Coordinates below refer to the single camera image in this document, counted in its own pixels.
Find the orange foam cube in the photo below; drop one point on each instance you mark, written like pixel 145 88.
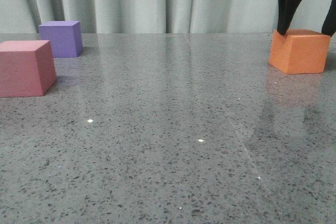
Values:
pixel 299 51

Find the pale green curtain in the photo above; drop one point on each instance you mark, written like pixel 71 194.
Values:
pixel 143 16

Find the purple foam cube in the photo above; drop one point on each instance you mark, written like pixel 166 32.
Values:
pixel 65 37

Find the pink foam cube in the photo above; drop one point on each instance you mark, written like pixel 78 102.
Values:
pixel 27 68

